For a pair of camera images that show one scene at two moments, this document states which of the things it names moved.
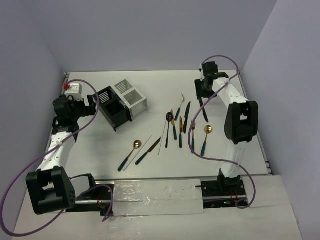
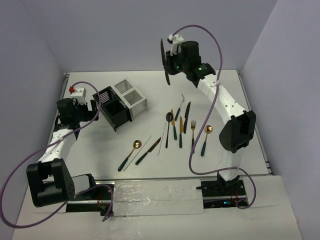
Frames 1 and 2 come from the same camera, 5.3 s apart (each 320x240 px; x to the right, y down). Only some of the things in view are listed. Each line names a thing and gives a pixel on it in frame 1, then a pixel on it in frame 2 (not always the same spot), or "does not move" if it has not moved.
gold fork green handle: (193, 126) does not move
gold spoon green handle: (208, 129) does not move
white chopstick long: (136, 154) does not move
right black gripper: (200, 93) -> (170, 59)
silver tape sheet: (158, 197) does not move
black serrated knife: (203, 110) -> (164, 60)
